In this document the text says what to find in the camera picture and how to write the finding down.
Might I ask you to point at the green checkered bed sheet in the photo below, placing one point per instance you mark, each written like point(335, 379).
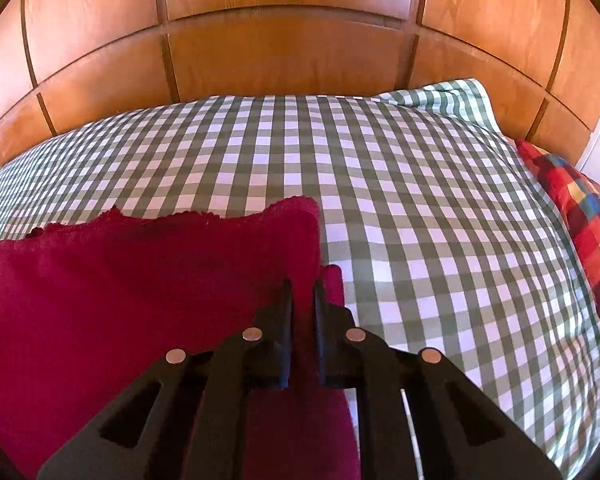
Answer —
point(380, 185)

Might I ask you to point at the wooden panelled headboard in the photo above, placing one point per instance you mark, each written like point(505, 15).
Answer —
point(290, 45)

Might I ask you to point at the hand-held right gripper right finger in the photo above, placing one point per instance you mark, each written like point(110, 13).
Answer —
point(322, 340)

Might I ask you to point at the red knit garment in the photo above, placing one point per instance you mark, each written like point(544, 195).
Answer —
point(130, 310)

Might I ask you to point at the multicolour plaid cloth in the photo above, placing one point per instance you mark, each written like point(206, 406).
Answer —
point(585, 225)

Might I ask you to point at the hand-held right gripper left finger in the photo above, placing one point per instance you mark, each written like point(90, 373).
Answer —
point(286, 340)

